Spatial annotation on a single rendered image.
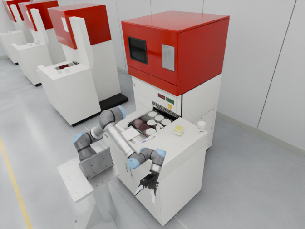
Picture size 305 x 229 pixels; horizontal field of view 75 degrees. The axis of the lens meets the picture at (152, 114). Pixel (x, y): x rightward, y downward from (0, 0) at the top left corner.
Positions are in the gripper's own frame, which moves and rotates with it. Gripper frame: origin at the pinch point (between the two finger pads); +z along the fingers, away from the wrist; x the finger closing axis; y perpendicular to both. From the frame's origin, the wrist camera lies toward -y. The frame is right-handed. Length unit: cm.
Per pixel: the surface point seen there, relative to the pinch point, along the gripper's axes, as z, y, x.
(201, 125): -69, 45, -9
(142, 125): -56, 49, 52
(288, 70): -183, 134, -68
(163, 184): -10.2, 37.6, 5.4
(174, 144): -45, 37, 6
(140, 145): -34, 26, 33
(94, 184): 8, 9, 51
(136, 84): -105, 59, 88
